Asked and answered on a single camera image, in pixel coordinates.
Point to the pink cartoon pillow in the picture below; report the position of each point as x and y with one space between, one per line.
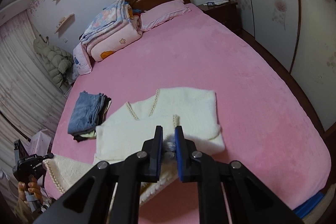
81 60

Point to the floral folded blanket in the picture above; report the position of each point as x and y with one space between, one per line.
108 21

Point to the blue box under bed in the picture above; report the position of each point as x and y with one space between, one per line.
305 208

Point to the floral wardrobe doors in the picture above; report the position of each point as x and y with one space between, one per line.
300 35

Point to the pink plush bed sheet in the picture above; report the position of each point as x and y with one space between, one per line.
195 72

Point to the white pleated curtain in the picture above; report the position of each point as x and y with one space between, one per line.
30 101

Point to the pink flat pillow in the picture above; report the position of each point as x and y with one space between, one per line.
161 14

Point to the dark wooden nightstand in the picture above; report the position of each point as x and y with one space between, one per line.
226 14

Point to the folded blue jeans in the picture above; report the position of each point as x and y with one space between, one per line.
85 115

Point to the white gift bag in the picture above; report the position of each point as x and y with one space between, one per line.
41 142

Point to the green puffer jacket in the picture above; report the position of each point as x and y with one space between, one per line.
55 60

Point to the person left hand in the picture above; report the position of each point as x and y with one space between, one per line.
32 187

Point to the folded black garment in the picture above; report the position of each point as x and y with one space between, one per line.
75 137

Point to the pink folded quilt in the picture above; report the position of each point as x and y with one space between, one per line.
101 49

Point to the lower cream wall shelf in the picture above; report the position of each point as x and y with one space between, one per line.
63 21

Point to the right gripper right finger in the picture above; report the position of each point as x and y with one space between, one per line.
228 193

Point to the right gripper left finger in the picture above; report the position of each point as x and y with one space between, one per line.
109 193

